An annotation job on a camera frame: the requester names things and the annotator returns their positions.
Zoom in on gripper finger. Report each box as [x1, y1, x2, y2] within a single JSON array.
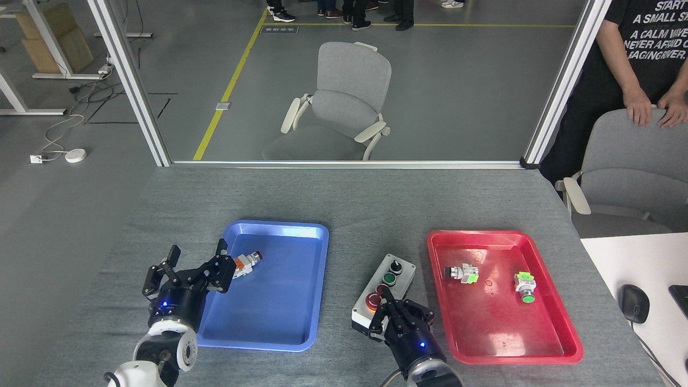
[[200, 239, 237, 293], [400, 299, 436, 329], [367, 286, 403, 339], [142, 245, 181, 299]]

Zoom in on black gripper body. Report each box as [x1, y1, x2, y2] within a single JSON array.
[[384, 321, 448, 379], [148, 285, 208, 331]]

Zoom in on grey control box with buttons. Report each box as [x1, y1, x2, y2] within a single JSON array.
[[352, 254, 417, 335]]

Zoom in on red push button orange block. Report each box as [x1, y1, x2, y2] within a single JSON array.
[[231, 251, 264, 279]]

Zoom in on large cardboard box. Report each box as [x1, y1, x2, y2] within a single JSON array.
[[21, 28, 95, 75]]

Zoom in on small cardboard box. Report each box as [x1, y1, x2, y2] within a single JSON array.
[[15, 3, 77, 39]]

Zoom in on person's right hand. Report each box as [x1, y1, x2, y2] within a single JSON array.
[[623, 89, 653, 127]]

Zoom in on person's left hand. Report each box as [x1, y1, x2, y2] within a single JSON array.
[[658, 88, 688, 128]]

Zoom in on blue plastic tray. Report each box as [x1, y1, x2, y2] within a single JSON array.
[[196, 219, 329, 353]]

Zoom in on red plastic tray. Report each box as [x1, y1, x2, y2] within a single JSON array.
[[427, 230, 584, 365]]

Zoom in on silver aluminium crossbar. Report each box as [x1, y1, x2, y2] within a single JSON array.
[[171, 160, 525, 170]]

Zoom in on black computer mouse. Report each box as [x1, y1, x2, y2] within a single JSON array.
[[618, 284, 650, 324]]

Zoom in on grey office chair white armrests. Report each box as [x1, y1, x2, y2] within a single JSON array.
[[262, 42, 392, 161], [555, 104, 688, 239]]

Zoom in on white desk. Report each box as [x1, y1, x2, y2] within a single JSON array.
[[579, 232, 688, 387]]

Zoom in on black keyboard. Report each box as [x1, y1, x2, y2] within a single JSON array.
[[668, 285, 688, 318]]

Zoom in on person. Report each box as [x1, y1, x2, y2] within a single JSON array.
[[539, 0, 688, 186]]

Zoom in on black selector switch green block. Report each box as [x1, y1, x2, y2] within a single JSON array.
[[443, 263, 479, 284]]

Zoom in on green push button switch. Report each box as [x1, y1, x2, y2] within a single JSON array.
[[514, 272, 537, 304]]

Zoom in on white floor cable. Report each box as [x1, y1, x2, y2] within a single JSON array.
[[42, 112, 85, 159]]

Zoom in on silver aluminium post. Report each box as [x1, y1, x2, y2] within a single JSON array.
[[88, 0, 173, 167], [520, 0, 613, 170]]

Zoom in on black mouse cable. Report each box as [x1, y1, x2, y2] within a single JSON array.
[[634, 322, 672, 387]]

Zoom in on white table frame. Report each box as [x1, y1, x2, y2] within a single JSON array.
[[0, 0, 105, 116]]

